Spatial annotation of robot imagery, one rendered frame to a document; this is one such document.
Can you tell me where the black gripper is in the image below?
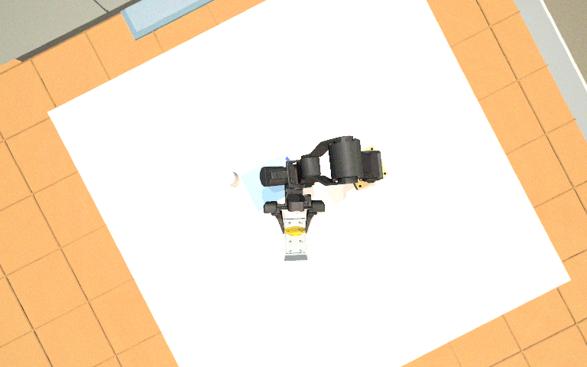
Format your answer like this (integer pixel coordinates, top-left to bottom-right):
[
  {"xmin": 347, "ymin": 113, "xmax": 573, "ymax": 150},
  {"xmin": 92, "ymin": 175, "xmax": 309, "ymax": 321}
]
[{"xmin": 263, "ymin": 184, "xmax": 325, "ymax": 234}]

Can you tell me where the white dish rack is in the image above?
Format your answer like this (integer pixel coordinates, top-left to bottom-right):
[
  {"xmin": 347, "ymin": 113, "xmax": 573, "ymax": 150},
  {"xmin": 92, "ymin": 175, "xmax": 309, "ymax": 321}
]
[{"xmin": 284, "ymin": 218, "xmax": 308, "ymax": 263}]

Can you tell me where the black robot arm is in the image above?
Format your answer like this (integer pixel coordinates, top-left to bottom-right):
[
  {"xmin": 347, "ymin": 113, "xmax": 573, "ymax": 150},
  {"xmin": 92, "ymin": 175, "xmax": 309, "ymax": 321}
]
[{"xmin": 260, "ymin": 135, "xmax": 384, "ymax": 212}]

